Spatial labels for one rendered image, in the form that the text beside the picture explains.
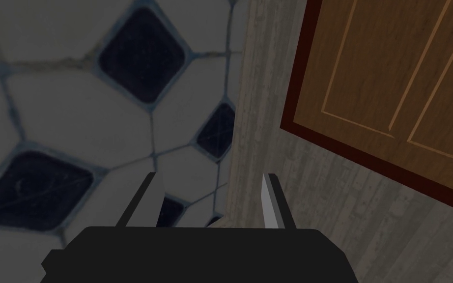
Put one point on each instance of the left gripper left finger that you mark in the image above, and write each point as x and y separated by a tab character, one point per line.
144	204

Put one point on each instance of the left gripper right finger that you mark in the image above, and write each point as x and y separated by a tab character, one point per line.
273	204

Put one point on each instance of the brown wooden door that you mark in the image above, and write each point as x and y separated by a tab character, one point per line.
387	78

